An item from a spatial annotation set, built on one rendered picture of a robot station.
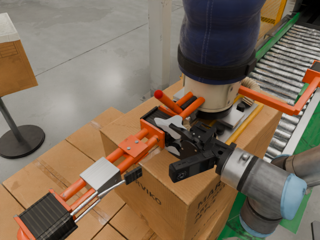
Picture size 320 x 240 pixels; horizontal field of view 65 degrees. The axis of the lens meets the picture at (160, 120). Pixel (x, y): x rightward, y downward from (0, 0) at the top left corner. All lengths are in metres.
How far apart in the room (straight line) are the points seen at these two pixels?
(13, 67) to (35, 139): 0.79
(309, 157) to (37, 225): 0.60
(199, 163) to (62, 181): 0.99
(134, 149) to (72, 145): 1.01
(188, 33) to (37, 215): 0.54
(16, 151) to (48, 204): 1.92
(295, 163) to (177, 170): 0.30
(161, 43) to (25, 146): 1.50
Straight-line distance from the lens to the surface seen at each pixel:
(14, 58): 1.93
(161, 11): 2.19
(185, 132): 0.60
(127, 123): 0.89
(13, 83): 2.01
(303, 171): 0.69
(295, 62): 2.60
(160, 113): 0.70
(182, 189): 0.72
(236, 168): 0.58
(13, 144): 2.55
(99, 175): 0.58
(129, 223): 1.26
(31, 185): 1.50
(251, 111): 0.95
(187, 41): 0.70
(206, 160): 0.59
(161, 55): 2.35
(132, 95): 2.78
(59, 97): 2.95
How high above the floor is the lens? 1.68
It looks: 43 degrees down
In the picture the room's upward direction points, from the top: straight up
